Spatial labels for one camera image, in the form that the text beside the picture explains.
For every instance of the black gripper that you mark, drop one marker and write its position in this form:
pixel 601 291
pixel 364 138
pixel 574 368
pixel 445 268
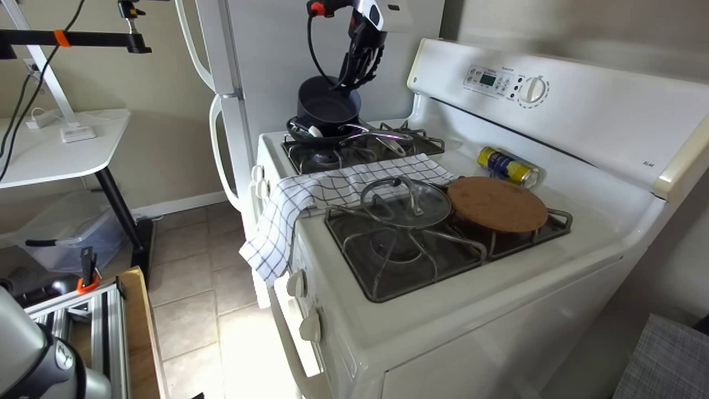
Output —
pixel 361 47

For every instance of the dark blue cooking pot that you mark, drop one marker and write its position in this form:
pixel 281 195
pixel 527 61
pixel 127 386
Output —
pixel 324 103

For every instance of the glass pot lid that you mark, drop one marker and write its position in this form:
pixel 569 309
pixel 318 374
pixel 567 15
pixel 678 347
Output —
pixel 406 206

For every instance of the black burner grate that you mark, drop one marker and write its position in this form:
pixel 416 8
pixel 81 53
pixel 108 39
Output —
pixel 355 156
pixel 400 273

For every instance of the white refrigerator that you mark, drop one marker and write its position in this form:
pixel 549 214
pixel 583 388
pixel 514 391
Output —
pixel 273 58

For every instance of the white stove knob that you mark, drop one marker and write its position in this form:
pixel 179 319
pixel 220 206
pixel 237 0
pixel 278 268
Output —
pixel 298 285
pixel 311 325
pixel 255 172

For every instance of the yellow blue spray can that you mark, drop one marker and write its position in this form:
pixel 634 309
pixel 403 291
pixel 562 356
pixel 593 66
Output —
pixel 505 165

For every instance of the white blue checkered dish towel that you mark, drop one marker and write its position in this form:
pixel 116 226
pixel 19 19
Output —
pixel 273 235

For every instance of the white gas stove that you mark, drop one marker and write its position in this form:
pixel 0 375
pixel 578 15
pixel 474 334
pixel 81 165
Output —
pixel 611 125

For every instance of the black boom bar orange tape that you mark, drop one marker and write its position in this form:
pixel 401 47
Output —
pixel 95 40

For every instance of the white table with black legs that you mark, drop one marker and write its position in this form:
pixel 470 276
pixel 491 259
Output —
pixel 59 156

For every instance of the white stand pole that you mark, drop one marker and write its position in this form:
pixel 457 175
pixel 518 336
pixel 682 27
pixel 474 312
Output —
pixel 45 69

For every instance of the clear plastic storage bin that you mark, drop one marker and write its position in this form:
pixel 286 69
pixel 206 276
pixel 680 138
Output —
pixel 66 235

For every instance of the orange black clamp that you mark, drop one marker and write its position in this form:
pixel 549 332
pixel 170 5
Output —
pixel 88 279

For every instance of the wooden board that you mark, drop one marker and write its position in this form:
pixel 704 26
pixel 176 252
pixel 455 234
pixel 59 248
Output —
pixel 144 339

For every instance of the grey checkered cloth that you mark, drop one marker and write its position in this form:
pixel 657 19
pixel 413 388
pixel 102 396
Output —
pixel 666 363

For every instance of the aluminium profile frame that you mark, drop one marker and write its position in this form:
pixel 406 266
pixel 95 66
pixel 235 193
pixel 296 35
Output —
pixel 102 334

